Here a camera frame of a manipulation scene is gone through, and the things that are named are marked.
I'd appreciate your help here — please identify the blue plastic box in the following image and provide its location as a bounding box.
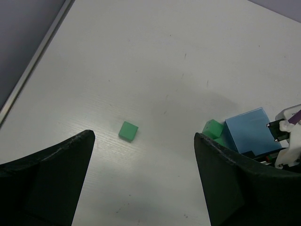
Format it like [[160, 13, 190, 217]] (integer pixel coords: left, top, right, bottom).
[[222, 107, 282, 156]]

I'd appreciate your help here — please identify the dark green wood block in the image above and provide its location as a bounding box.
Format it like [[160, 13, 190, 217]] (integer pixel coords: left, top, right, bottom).
[[214, 137, 228, 147]]

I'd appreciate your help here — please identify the light green long block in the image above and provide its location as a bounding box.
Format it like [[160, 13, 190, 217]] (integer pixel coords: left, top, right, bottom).
[[202, 119, 224, 139]]

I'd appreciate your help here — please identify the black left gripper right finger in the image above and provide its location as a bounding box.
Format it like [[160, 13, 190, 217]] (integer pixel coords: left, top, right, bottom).
[[194, 133, 301, 226]]

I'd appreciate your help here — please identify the small green cube block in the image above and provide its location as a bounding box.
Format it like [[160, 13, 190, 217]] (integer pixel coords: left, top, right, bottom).
[[118, 121, 138, 142]]

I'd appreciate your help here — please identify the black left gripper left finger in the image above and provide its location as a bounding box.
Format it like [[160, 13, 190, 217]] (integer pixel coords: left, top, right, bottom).
[[0, 130, 95, 226]]

